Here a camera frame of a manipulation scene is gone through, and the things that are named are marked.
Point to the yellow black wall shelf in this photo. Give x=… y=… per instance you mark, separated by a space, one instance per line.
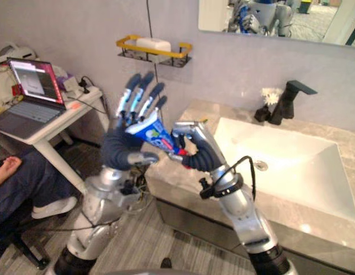
x=154 y=51

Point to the sink drain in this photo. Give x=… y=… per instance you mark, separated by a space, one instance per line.
x=260 y=164

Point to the black faucet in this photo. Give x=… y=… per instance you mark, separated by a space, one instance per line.
x=289 y=100

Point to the white soap box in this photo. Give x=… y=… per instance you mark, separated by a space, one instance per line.
x=153 y=43

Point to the grey vanity cabinet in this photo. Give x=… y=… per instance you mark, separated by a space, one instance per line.
x=223 y=229

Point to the blue toothpaste tube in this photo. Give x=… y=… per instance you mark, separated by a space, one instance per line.
x=157 y=134

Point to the black office chair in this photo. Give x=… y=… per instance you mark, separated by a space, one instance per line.
x=19 y=240

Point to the white flower in black vase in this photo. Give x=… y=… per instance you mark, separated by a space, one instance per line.
x=267 y=103

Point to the wall mirror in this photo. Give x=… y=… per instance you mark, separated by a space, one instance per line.
x=280 y=20

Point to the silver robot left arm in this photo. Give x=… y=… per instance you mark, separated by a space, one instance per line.
x=94 y=212

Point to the person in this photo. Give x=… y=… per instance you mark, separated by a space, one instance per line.
x=28 y=183

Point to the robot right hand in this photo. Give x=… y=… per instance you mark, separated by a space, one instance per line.
x=203 y=143

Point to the white desk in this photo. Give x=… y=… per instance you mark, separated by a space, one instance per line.
x=51 y=123

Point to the open laptop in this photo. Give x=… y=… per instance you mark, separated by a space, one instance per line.
x=34 y=94

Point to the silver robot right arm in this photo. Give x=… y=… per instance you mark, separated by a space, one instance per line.
x=246 y=212

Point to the white sink basin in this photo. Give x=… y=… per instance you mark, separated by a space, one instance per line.
x=280 y=166

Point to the white power strip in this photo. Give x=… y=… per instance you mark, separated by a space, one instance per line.
x=79 y=88

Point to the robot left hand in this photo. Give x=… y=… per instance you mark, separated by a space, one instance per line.
x=120 y=143

